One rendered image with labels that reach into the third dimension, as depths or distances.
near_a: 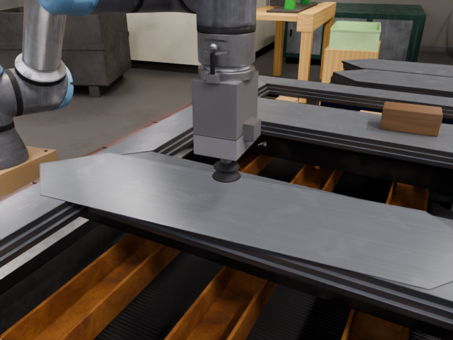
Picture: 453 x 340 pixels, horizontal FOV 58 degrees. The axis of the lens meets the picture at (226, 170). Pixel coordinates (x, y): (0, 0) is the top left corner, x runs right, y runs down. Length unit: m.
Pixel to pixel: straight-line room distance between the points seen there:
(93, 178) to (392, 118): 0.64
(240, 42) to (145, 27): 4.89
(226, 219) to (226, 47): 0.24
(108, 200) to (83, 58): 3.69
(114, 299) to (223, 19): 0.44
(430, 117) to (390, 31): 4.68
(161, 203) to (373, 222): 0.31
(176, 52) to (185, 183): 4.58
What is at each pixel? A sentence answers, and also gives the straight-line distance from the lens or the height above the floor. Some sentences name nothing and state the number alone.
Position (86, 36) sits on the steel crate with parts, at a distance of 4.26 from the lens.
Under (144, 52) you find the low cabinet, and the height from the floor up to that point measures 0.22.
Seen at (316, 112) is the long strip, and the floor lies 0.84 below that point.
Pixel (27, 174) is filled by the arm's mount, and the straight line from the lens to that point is 1.14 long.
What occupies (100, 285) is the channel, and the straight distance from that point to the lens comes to 0.76.
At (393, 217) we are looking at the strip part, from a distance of 0.64.
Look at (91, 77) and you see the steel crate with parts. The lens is 4.34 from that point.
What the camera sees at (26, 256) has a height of 0.68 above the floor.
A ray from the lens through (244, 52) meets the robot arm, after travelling 0.52.
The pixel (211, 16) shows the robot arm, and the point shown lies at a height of 1.12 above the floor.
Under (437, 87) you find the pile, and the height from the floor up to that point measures 0.85.
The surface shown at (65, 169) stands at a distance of 0.79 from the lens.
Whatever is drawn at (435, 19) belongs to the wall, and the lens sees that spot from 7.40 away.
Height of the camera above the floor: 1.17
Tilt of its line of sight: 26 degrees down
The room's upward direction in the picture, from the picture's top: straight up
